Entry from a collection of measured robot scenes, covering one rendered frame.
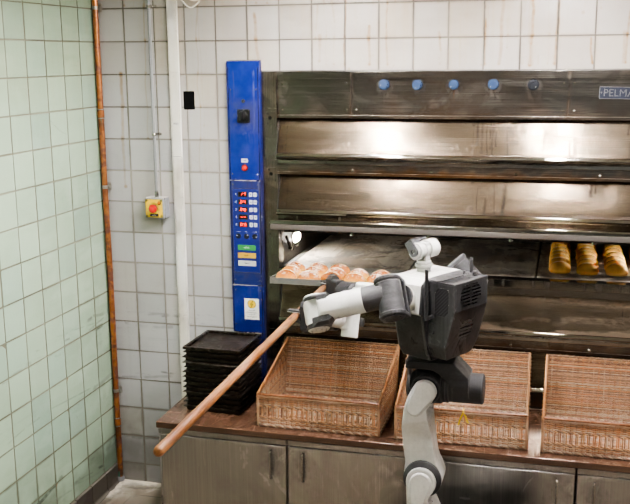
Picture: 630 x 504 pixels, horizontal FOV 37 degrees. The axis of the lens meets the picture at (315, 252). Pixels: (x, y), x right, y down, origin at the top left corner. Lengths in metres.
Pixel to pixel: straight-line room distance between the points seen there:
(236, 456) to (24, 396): 0.95
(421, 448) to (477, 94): 1.58
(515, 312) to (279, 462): 1.25
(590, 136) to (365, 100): 0.99
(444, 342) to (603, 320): 1.20
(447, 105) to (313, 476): 1.72
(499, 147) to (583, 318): 0.85
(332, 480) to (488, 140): 1.62
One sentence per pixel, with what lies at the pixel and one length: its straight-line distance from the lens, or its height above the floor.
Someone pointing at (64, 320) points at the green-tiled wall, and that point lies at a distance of 4.52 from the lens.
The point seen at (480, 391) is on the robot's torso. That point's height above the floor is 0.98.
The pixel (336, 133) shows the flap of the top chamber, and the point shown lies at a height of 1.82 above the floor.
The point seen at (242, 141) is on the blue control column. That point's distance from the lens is 4.45.
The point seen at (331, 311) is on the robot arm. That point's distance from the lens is 3.29.
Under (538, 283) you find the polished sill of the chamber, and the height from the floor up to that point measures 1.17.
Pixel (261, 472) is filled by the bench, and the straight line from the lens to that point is 4.26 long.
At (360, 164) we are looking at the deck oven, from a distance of 4.33.
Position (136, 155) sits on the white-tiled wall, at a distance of 4.69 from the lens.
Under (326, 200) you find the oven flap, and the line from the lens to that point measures 4.39.
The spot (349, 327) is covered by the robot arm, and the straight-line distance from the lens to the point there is 3.57.
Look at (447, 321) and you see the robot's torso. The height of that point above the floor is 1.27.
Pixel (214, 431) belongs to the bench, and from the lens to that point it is 4.25.
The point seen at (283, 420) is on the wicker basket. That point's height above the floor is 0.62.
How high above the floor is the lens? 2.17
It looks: 12 degrees down
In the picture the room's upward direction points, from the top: 1 degrees counter-clockwise
